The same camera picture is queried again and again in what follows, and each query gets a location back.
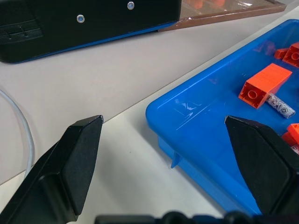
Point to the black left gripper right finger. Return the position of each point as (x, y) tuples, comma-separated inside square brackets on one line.
[(264, 168)]

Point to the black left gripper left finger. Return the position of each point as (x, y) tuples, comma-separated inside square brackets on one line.
[(70, 168)]

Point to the blue plastic bin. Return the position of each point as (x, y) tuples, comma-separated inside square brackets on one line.
[(210, 112)]

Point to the orange toy brick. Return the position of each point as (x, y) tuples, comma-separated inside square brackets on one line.
[(264, 84)]

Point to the red plastic building brick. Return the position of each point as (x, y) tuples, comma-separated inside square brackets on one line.
[(280, 53)]

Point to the black case with blue base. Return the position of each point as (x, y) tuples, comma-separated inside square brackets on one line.
[(70, 25)]

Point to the brown tray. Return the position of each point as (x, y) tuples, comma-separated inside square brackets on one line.
[(224, 14)]

